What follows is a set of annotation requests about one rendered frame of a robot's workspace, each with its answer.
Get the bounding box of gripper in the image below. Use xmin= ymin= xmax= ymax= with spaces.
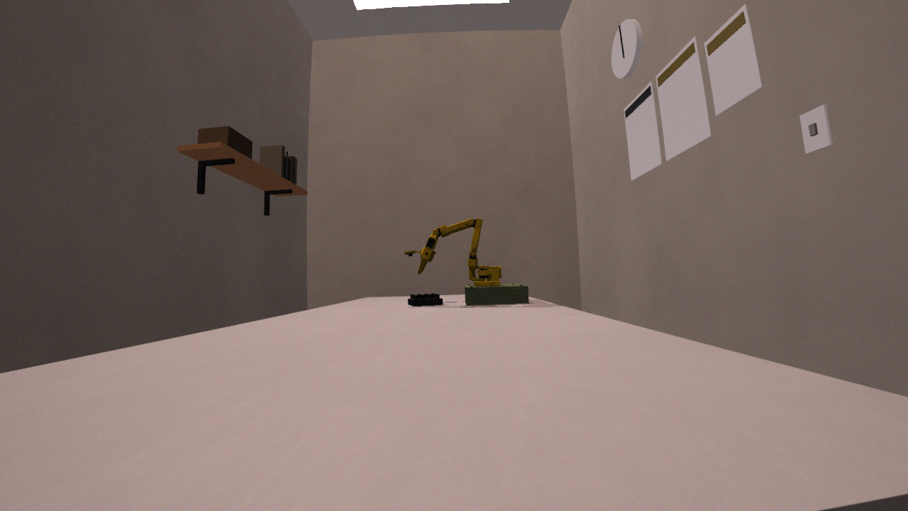
xmin=404 ymin=248 xmax=436 ymax=275

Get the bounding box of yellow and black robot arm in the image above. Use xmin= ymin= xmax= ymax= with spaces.
xmin=425 ymin=218 xmax=500 ymax=287

